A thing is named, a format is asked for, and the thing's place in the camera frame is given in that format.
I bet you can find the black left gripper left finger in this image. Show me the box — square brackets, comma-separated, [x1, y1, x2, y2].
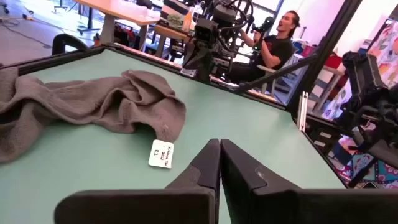
[53, 138, 221, 224]

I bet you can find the black chair back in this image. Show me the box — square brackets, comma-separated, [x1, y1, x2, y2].
[52, 33, 90, 55]

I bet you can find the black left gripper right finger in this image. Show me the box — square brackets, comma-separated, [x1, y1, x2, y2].
[220, 139, 398, 224]

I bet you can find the light wooden desk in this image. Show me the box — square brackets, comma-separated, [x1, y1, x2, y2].
[74, 0, 161, 44]

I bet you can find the green table mat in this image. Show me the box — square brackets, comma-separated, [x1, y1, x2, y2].
[0, 48, 346, 224]

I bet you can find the floral patterned cloth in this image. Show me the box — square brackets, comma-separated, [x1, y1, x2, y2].
[323, 20, 398, 190]

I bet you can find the person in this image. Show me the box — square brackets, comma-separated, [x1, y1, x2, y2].
[228, 9, 302, 85]

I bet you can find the silver metal bracket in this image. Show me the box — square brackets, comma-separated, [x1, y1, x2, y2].
[297, 91, 309, 132]

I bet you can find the white towel label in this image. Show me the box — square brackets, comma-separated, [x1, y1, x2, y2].
[148, 139, 175, 169]

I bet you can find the grey towel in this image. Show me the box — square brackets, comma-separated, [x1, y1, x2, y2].
[0, 67, 187, 164]

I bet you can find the orange bottle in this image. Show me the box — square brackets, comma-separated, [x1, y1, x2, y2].
[182, 6, 194, 32]

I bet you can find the black handheld device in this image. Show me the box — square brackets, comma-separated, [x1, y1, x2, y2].
[250, 16, 275, 52]

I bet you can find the black table frame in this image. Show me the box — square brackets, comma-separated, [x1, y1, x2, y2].
[0, 0, 363, 189]

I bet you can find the red box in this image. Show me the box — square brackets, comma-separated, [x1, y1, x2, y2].
[325, 52, 343, 70]

